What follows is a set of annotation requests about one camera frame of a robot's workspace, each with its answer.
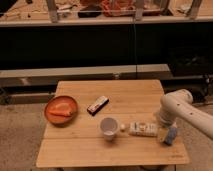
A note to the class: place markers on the white plastic bottle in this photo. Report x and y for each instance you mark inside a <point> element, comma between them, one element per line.
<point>140,129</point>

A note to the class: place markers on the blue sponge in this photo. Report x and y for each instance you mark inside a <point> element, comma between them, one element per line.
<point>167,135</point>

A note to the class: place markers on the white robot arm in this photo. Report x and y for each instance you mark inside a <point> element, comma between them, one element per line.
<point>179,104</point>

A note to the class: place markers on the wooden table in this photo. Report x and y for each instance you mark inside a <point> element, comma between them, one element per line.
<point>80,144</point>

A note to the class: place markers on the white paper cup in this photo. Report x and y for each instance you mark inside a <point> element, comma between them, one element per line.
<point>109,127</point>

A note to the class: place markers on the orange carrot piece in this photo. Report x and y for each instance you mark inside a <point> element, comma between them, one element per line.
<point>62,109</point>

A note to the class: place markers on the orange bowl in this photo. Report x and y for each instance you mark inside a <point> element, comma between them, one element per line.
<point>60,120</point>

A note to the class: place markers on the red cloth on shelf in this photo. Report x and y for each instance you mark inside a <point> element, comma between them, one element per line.
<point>117,8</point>

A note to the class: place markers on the metal shelf frame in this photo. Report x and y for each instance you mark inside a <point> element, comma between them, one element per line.
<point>34,13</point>

